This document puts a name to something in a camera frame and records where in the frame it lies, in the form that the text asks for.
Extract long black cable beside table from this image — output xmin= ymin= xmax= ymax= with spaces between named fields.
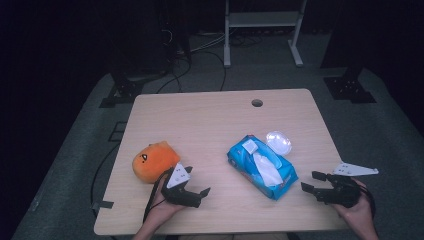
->
xmin=89 ymin=143 xmax=121 ymax=218

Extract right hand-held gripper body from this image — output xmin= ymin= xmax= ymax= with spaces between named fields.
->
xmin=314 ymin=162 xmax=380 ymax=209

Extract person's left hand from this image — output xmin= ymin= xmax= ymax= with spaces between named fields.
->
xmin=148 ymin=185 xmax=186 ymax=223

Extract hand-held gripper cable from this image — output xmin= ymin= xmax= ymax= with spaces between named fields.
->
xmin=358 ymin=183 xmax=378 ymax=221
xmin=142 ymin=168 xmax=174 ymax=224

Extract tangle of black cables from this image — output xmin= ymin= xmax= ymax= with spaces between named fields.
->
xmin=229 ymin=33 xmax=265 ymax=48

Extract black floor cable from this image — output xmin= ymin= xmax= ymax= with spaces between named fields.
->
xmin=196 ymin=49 xmax=228 ymax=92
xmin=156 ymin=49 xmax=193 ymax=94

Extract orange plush toy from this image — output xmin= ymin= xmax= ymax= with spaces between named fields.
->
xmin=132 ymin=140 xmax=181 ymax=185

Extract white metal stand frame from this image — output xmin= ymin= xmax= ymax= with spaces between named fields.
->
xmin=223 ymin=0 xmax=308 ymax=69

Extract person's right hand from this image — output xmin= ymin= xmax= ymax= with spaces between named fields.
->
xmin=333 ymin=179 xmax=377 ymax=232

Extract black stand with base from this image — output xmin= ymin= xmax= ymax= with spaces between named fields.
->
xmin=321 ymin=64 xmax=378 ymax=104
xmin=99 ymin=49 xmax=171 ymax=108

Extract right hand-held gripper cable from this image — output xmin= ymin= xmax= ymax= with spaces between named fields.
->
xmin=358 ymin=183 xmax=378 ymax=221

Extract black tape strip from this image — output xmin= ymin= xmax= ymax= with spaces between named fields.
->
xmin=91 ymin=199 xmax=115 ymax=212

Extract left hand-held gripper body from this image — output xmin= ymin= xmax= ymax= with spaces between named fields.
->
xmin=161 ymin=162 xmax=203 ymax=208

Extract blue wet wipes pack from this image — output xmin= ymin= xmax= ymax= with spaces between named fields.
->
xmin=227 ymin=130 xmax=300 ymax=202

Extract left hand-held gripper cable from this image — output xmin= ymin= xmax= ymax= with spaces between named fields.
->
xmin=142 ymin=168 xmax=174 ymax=224

